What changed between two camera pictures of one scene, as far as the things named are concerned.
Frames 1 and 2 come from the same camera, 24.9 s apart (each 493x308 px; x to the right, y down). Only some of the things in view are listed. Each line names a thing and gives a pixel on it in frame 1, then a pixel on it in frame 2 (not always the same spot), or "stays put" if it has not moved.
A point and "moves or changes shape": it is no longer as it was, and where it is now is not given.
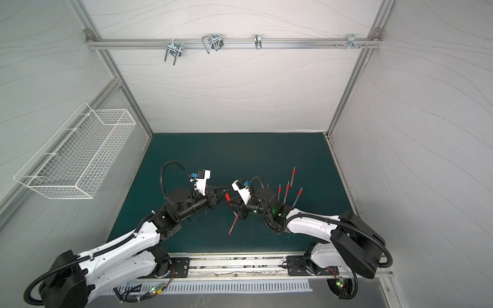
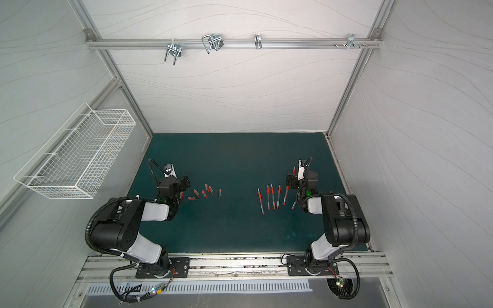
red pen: (237, 217) moves or changes shape
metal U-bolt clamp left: (173, 48) stays put
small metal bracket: (257, 41) stays put
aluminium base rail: (257, 266) stays put
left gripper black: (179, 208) -> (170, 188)
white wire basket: (76, 160) stays put
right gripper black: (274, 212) -> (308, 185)
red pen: (287, 189) stays put
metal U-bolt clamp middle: (213, 42) stays put
